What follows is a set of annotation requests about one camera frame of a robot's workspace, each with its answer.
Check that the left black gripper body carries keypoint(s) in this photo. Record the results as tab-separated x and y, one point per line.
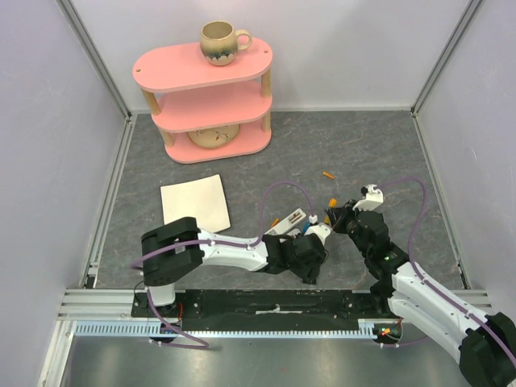
309	271

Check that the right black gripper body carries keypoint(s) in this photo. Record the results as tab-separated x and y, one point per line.
349	216

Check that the white air conditioner remote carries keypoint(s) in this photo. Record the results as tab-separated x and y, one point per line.
287	224

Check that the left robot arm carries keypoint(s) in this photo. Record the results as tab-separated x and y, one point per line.
172	251

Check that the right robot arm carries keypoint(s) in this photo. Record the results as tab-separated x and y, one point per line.
482	344

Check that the beige floral ceramic bowl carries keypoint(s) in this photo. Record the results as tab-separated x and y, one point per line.
214	137

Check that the pink three-tier shelf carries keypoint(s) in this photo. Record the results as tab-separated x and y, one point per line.
185	93

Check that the beige ceramic mug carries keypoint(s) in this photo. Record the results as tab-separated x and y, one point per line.
220	42

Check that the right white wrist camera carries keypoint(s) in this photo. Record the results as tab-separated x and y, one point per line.
372	197

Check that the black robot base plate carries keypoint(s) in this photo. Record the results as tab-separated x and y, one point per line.
204	303

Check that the grey slotted cable duct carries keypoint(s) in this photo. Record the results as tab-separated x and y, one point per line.
364	330

